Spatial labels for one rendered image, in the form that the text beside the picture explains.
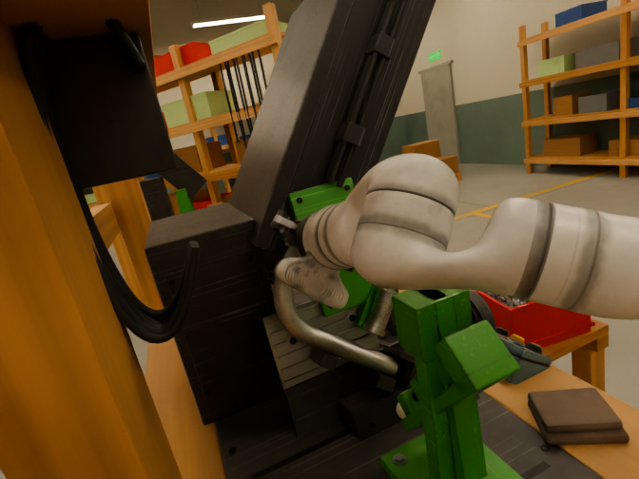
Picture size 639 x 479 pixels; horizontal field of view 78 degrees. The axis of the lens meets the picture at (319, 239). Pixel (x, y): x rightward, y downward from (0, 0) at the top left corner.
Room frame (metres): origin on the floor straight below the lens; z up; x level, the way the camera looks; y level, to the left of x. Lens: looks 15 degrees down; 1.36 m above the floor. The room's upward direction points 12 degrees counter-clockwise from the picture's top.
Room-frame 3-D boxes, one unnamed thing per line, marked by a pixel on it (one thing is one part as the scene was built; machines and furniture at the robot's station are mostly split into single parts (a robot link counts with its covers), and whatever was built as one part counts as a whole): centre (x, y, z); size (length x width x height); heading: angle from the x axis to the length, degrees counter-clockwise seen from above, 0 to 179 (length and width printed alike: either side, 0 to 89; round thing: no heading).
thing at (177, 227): (0.77, 0.23, 1.07); 0.30 x 0.18 x 0.34; 19
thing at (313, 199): (0.66, -0.02, 1.17); 0.13 x 0.12 x 0.20; 19
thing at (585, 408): (0.44, -0.30, 0.91); 0.10 x 0.08 x 0.03; 77
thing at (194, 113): (4.03, 0.84, 1.19); 2.30 x 0.55 x 2.39; 57
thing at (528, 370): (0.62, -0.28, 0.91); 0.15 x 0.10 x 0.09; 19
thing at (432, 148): (6.97, -1.98, 0.37); 1.20 x 0.80 x 0.74; 114
